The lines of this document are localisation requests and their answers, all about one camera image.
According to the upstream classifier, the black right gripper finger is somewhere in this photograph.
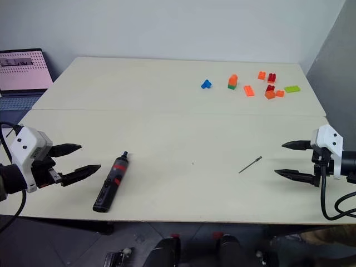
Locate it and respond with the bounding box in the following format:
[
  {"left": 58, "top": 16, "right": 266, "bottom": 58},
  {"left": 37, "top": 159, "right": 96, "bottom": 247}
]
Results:
[
  {"left": 281, "top": 139, "right": 314, "bottom": 152},
  {"left": 274, "top": 168, "right": 320, "bottom": 188}
]

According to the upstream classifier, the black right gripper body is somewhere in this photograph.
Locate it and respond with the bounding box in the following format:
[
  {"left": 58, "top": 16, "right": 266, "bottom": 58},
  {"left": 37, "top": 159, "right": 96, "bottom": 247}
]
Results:
[{"left": 311, "top": 147, "right": 335, "bottom": 188}]

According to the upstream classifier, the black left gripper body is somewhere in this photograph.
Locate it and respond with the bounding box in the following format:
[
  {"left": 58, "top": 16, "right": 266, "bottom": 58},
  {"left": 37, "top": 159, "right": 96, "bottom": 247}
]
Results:
[{"left": 31, "top": 146, "right": 63, "bottom": 189}]

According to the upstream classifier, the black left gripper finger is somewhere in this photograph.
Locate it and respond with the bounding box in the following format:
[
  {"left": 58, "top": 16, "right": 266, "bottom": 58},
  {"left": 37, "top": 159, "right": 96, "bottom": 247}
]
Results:
[
  {"left": 60, "top": 164, "right": 102, "bottom": 187},
  {"left": 50, "top": 143, "right": 83, "bottom": 160}
]

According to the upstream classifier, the black red electric screwdriver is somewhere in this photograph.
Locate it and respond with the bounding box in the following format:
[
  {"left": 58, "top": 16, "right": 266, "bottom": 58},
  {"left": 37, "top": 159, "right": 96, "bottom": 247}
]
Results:
[{"left": 92, "top": 150, "right": 132, "bottom": 214}]

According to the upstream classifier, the thin metal screwdriver bit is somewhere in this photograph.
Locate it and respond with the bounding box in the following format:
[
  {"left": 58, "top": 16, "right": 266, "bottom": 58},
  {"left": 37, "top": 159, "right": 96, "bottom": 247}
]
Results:
[{"left": 238, "top": 156, "right": 263, "bottom": 174}]

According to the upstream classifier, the open laptop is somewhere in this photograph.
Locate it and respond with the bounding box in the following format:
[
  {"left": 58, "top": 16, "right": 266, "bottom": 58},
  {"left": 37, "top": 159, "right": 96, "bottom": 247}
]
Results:
[{"left": 0, "top": 48, "right": 54, "bottom": 112}]

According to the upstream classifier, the dark rounded shape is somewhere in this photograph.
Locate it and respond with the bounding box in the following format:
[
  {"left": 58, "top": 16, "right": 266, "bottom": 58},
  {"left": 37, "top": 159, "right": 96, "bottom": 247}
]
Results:
[
  {"left": 143, "top": 234, "right": 182, "bottom": 267},
  {"left": 212, "top": 231, "right": 243, "bottom": 267}
]

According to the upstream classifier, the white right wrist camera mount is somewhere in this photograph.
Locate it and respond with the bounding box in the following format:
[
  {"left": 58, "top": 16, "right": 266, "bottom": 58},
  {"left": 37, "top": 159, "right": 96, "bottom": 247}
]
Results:
[{"left": 310, "top": 124, "right": 344, "bottom": 179}]

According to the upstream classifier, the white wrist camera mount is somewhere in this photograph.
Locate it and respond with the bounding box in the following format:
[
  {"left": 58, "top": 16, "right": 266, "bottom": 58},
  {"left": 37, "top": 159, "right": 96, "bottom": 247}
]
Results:
[
  {"left": 8, "top": 126, "right": 53, "bottom": 194},
  {"left": 310, "top": 124, "right": 344, "bottom": 179}
]

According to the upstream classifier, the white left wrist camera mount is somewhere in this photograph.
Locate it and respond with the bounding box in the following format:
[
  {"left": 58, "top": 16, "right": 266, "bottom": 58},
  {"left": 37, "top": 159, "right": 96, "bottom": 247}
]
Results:
[{"left": 8, "top": 126, "right": 53, "bottom": 194}]

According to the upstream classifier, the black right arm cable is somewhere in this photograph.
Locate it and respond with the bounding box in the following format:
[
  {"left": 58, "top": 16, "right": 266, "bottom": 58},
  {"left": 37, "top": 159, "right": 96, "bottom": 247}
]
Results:
[{"left": 320, "top": 163, "right": 356, "bottom": 221}]

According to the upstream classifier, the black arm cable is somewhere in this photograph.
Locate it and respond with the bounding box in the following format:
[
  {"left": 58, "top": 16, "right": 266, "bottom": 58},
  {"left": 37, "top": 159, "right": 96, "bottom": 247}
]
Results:
[
  {"left": 0, "top": 121, "right": 28, "bottom": 233},
  {"left": 320, "top": 163, "right": 356, "bottom": 221}
]

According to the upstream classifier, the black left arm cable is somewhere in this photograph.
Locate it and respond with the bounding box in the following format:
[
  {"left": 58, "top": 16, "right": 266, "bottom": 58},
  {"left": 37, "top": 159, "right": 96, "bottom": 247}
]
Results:
[{"left": 0, "top": 121, "right": 28, "bottom": 233}]

